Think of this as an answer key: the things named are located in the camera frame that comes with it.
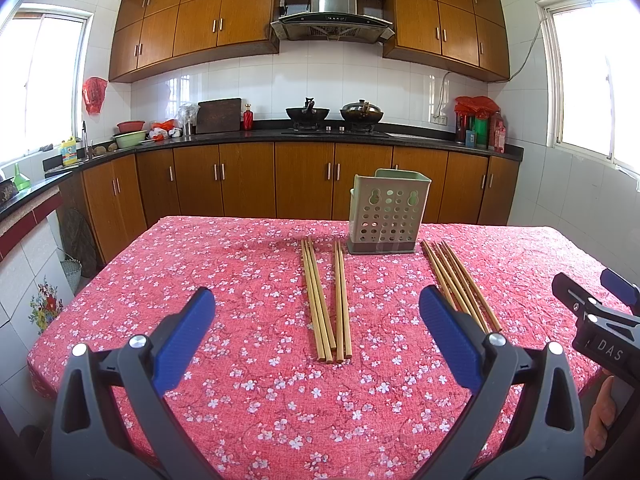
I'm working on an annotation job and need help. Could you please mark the left window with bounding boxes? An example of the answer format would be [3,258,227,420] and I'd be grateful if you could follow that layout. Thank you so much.
[1,6,92,164]

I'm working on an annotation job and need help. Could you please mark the red floral tablecloth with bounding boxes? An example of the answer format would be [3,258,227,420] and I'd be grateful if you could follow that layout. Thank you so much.
[27,214,633,480]

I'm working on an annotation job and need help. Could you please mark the black lidded pot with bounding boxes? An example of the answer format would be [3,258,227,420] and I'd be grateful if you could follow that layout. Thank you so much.
[341,99,384,132]

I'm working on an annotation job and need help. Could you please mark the dark wooden cutting board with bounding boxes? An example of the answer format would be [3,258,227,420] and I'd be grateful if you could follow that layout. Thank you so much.
[196,98,242,134]

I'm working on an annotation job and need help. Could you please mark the black countertop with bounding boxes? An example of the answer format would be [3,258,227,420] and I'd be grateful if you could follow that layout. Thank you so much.
[0,119,525,224]

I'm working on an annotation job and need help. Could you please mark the right window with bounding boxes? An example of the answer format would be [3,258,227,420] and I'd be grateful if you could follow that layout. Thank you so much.
[538,0,639,174]

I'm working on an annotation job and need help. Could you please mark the green funnel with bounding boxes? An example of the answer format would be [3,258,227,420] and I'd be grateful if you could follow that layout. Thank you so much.
[13,162,32,192]

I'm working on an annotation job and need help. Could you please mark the green basin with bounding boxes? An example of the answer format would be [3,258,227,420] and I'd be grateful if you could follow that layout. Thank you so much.
[114,130,146,148]

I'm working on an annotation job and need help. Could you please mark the gas stove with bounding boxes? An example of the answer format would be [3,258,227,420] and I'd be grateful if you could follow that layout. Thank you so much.
[280,126,390,139]

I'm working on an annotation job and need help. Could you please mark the yellow detergent bottle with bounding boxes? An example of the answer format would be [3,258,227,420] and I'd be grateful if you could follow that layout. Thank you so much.
[60,136,78,167]

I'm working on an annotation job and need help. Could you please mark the lower wooden kitchen cabinets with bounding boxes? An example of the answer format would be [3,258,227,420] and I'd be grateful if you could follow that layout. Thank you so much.
[58,141,523,266]

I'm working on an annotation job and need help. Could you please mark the green perforated utensil holder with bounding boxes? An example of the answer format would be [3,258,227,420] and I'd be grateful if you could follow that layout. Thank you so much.
[347,168,432,255]

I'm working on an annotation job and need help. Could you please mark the wall power socket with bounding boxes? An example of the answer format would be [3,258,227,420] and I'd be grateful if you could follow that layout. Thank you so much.
[430,114,448,126]

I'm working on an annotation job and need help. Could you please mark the red plastic bag on wall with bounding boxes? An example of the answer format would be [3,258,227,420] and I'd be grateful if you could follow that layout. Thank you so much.
[81,76,108,116]

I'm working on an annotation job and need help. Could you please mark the green canister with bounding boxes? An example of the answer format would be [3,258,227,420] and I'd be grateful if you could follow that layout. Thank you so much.
[473,118,489,148]

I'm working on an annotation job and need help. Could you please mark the black wok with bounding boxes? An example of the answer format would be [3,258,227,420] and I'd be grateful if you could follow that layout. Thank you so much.
[285,98,330,131]

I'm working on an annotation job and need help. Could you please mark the red basin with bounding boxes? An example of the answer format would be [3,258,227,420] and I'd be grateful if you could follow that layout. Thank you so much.
[117,120,144,134]

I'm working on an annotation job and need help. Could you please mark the steel range hood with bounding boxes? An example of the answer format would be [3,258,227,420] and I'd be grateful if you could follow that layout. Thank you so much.
[271,0,395,44]

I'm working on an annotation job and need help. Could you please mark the window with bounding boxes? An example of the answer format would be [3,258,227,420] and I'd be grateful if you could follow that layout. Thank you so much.
[1,6,92,164]
[538,0,639,174]

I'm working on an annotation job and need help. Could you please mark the person's right hand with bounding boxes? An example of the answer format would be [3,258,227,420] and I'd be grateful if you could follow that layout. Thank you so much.
[584,375,616,457]

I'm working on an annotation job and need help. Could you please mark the red box carton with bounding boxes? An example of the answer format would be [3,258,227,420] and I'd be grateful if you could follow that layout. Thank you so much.
[488,112,506,153]

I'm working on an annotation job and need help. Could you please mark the upper wooden wall cabinets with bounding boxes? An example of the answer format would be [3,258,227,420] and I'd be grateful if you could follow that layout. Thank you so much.
[108,0,510,82]

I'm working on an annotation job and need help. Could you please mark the red bottle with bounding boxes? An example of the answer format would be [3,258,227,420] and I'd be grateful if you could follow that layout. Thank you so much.
[243,103,254,131]

